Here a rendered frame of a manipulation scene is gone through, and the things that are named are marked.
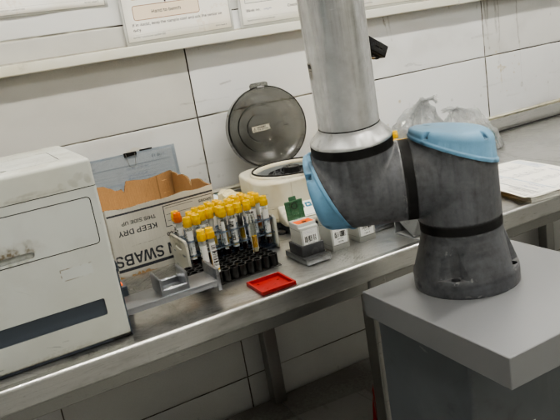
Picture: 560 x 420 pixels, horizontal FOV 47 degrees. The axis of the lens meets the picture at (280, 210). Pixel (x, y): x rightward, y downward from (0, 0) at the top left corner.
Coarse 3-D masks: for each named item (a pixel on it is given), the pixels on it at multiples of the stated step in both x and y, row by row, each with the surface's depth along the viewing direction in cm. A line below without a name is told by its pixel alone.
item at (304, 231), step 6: (288, 222) 126; (294, 222) 125; (300, 222) 124; (306, 222) 124; (312, 222) 124; (294, 228) 124; (300, 228) 123; (306, 228) 123; (312, 228) 124; (294, 234) 125; (300, 234) 123; (306, 234) 123; (312, 234) 124; (318, 234) 124; (294, 240) 126; (300, 240) 123; (306, 240) 123; (312, 240) 124; (318, 240) 125
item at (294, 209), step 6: (288, 198) 126; (294, 198) 127; (300, 198) 127; (288, 204) 126; (294, 204) 127; (300, 204) 127; (288, 210) 126; (294, 210) 127; (300, 210) 127; (288, 216) 126; (294, 216) 127; (300, 216) 127
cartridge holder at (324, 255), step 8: (320, 240) 125; (296, 248) 125; (304, 248) 123; (312, 248) 124; (320, 248) 125; (288, 256) 129; (296, 256) 125; (304, 256) 123; (312, 256) 123; (320, 256) 123; (328, 256) 124; (304, 264) 123; (312, 264) 123
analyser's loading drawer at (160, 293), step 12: (204, 264) 116; (180, 276) 112; (192, 276) 115; (204, 276) 114; (216, 276) 111; (156, 288) 110; (168, 288) 108; (180, 288) 109; (192, 288) 109; (204, 288) 111; (132, 300) 108; (144, 300) 108; (156, 300) 107; (168, 300) 108; (132, 312) 106
